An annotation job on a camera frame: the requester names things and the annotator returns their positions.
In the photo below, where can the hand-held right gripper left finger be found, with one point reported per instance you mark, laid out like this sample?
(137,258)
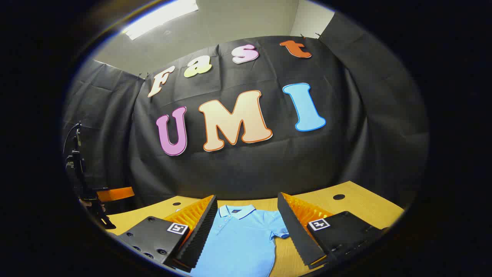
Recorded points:
(203,234)

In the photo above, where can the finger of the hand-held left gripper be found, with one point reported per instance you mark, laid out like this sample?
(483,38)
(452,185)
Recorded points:
(115,194)

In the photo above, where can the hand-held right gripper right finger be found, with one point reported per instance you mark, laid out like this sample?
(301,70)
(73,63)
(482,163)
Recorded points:
(298,234)

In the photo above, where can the light blue T-shirt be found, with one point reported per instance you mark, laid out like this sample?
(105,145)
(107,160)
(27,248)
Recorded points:
(242,242)

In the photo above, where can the black backdrop cloth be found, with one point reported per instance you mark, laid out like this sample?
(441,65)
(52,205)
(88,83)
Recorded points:
(246,169)

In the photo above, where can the ceiling light panel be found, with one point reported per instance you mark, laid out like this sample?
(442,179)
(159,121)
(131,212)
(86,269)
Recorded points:
(161,17)

